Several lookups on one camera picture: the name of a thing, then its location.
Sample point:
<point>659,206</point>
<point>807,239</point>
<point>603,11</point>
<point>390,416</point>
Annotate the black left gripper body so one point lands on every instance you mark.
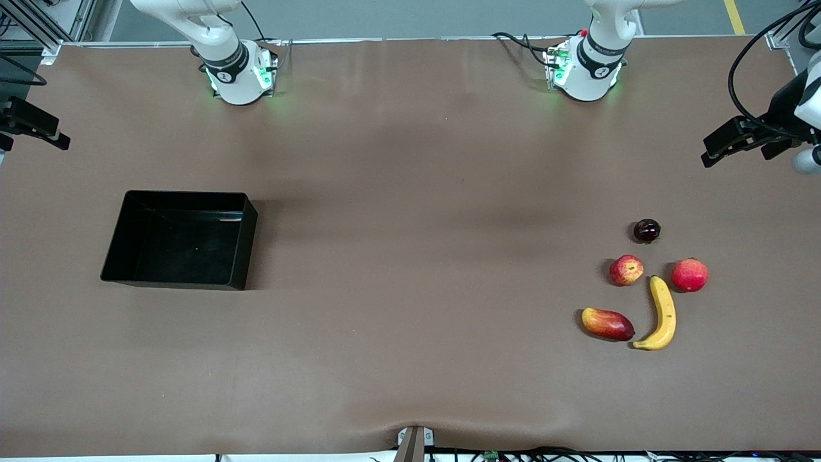
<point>781,110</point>

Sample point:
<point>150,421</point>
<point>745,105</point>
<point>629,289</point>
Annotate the red and yellow apple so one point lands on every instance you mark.
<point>626,269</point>

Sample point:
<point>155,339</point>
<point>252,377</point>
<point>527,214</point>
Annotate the yellow banana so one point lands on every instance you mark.
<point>664,314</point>

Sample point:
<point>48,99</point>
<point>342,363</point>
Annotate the black rectangular plastic box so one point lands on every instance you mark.
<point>179,244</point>

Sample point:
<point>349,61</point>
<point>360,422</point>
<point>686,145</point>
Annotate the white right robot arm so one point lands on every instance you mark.
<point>234,70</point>

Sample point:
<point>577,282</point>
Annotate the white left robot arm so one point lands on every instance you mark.
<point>593,64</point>

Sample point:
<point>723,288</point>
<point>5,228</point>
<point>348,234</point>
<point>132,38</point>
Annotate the plain red apple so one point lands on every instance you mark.
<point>689,274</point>

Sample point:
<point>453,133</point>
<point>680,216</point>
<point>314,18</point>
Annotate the dark purple plum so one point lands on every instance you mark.
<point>646,230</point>

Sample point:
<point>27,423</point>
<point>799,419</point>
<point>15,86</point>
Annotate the red and yellow mango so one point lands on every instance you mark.
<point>607,324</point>

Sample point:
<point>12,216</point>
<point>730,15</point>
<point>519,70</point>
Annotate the small green circuit board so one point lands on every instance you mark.
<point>491,456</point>

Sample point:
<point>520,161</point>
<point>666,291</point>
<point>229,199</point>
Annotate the aluminium frame profile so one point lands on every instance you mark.
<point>778,40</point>
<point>50,50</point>

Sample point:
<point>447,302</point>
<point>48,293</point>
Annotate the grey metal mount bracket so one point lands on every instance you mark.
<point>414,444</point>

